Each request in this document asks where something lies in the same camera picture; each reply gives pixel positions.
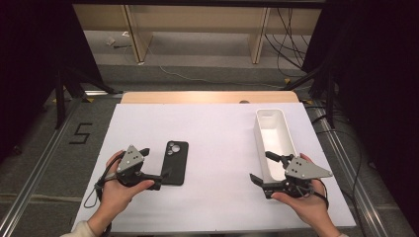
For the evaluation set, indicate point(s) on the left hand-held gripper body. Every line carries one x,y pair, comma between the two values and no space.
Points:
130,159

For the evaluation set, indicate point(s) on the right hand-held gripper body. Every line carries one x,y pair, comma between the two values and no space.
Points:
303,169

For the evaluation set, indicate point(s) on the white rectangular plastic bin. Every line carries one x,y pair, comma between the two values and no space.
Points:
275,138

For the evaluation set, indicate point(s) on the black phone case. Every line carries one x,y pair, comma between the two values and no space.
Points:
176,164

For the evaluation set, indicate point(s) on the person's right hand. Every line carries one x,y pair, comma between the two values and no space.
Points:
309,207

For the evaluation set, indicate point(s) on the person's left hand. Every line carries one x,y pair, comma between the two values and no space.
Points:
113,196

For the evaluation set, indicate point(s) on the white table cover board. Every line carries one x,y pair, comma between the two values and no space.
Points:
214,204

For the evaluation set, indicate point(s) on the black metal stand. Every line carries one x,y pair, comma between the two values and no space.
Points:
330,98
60,98

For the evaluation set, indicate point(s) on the small white floor scrap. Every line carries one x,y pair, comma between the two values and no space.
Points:
110,41

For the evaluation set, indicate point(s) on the black curtain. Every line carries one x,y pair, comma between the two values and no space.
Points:
378,65
26,49

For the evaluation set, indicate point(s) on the light wooden shelf unit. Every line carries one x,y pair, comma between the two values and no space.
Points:
197,18

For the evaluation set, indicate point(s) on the aluminium floor rail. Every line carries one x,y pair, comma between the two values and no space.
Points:
31,186
346,164

